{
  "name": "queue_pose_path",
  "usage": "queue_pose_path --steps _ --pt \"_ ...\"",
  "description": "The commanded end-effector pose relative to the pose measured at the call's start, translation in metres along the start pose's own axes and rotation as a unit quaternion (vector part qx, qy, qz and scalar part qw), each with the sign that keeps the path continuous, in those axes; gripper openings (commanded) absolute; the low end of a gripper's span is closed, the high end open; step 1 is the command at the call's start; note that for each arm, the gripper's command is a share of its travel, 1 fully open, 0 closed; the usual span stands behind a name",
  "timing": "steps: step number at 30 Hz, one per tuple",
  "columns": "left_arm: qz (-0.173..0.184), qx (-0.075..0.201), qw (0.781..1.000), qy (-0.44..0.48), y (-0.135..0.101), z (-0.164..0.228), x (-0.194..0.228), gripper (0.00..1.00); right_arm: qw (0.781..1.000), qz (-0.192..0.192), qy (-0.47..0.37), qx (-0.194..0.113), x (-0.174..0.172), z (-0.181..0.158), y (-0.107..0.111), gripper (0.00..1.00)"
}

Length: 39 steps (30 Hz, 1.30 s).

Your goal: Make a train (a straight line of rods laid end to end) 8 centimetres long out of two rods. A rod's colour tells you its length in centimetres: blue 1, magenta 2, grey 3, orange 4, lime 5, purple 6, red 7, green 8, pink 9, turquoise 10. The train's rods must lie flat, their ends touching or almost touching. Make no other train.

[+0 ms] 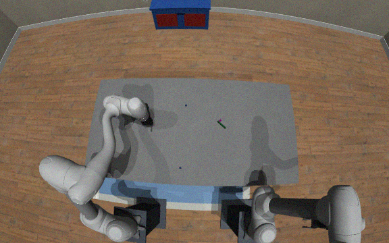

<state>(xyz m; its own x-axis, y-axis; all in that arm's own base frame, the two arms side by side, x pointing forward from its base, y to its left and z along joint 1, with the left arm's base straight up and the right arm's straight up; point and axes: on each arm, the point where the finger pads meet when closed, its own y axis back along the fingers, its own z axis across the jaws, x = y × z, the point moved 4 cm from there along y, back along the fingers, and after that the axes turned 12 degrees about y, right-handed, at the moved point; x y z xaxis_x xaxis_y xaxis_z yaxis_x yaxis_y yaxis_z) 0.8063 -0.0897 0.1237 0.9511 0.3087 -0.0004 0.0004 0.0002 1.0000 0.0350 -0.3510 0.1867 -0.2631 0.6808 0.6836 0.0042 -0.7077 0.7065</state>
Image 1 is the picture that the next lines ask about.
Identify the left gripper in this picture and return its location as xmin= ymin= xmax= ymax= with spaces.
xmin=137 ymin=103 xmax=153 ymax=126

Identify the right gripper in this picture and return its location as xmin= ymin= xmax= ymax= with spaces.
xmin=302 ymin=219 xmax=328 ymax=230

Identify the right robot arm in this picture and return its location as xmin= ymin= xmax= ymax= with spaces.
xmin=244 ymin=185 xmax=365 ymax=243

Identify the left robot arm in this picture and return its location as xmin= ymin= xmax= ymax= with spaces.
xmin=39 ymin=94 xmax=147 ymax=242

